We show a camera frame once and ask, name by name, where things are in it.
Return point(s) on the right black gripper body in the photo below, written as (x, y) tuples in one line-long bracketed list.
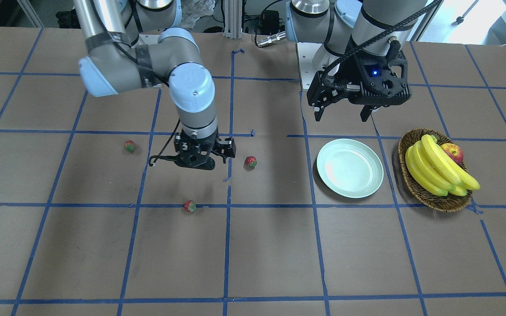
[(225, 148)]

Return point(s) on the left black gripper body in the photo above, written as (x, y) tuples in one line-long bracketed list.
[(348, 70)]

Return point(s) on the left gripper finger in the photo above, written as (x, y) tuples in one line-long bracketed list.
[(318, 113), (367, 111)]

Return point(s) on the red strawberry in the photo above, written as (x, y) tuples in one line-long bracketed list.
[(250, 162), (130, 146), (190, 206)]

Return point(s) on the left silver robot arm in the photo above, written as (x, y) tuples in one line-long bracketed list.
[(348, 26)]

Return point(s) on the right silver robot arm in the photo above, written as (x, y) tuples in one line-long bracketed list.
[(134, 44)]

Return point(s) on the light green plate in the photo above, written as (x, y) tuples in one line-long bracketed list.
[(350, 168)]

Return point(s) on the yellow banana bunch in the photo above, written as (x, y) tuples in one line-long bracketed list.
[(435, 171)]

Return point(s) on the red apple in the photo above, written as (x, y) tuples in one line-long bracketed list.
[(454, 152)]

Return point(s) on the wicker basket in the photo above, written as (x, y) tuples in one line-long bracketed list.
[(408, 184)]

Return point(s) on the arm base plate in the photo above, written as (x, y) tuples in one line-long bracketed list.
[(312, 57)]

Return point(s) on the aluminium frame post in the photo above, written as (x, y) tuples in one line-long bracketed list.
[(233, 14)]

